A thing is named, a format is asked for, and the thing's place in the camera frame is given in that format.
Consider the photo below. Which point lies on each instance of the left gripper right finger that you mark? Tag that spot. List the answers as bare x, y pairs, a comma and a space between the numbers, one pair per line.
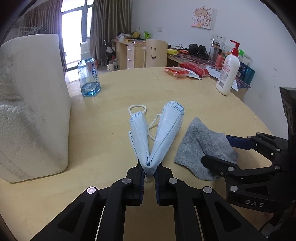
201, 214

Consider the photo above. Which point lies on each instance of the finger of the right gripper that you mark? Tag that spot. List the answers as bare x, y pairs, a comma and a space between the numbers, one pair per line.
271, 147
230, 171

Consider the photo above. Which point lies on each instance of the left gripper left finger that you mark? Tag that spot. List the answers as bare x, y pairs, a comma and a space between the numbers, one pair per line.
97, 214

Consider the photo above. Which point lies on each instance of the grey sock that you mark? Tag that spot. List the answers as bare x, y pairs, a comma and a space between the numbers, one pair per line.
200, 141

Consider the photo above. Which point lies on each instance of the light blue face mask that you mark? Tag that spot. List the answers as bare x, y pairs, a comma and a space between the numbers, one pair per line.
151, 142

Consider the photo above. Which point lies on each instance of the white lotion pump bottle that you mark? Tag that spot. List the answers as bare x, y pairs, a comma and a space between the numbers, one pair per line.
229, 70

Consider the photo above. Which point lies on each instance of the round wooden table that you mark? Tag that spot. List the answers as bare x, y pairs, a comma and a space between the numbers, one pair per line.
100, 151

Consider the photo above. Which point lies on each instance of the red pouch package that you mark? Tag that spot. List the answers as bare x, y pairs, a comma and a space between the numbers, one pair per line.
199, 69

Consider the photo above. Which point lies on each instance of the dark thermos bottle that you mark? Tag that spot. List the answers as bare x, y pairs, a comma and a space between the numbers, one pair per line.
214, 51

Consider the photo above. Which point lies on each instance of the red snack packet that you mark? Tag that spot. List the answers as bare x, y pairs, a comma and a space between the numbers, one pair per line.
177, 72

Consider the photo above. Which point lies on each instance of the white foam box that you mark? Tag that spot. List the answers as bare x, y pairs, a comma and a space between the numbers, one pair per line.
35, 109

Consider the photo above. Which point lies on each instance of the black headphones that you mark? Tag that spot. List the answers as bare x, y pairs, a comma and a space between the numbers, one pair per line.
198, 50

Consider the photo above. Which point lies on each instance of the blue spray bottle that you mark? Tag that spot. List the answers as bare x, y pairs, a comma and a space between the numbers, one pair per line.
87, 71

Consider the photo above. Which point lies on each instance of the wooden smiley chair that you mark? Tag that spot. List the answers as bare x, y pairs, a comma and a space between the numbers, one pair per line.
156, 53

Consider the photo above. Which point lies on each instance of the white kettle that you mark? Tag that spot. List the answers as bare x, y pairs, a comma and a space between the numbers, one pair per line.
110, 67

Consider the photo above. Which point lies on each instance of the wooden desk with drawers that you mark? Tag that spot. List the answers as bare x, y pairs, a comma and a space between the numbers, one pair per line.
129, 55

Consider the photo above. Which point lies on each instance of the green bag on desk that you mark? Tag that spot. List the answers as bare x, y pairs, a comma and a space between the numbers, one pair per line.
146, 35

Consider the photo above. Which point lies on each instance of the right brown curtain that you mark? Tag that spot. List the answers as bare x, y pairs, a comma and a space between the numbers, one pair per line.
109, 18

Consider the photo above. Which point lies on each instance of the brown curtain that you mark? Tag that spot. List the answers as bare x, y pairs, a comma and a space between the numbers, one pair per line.
48, 16
109, 18

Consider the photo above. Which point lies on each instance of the glass balcony door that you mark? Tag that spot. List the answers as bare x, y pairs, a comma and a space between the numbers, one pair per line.
76, 25

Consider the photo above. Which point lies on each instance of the left brown curtain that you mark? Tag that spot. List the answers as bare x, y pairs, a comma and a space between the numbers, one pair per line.
48, 16

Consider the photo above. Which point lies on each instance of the cartoon wall picture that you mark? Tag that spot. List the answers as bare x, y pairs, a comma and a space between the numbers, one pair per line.
202, 18

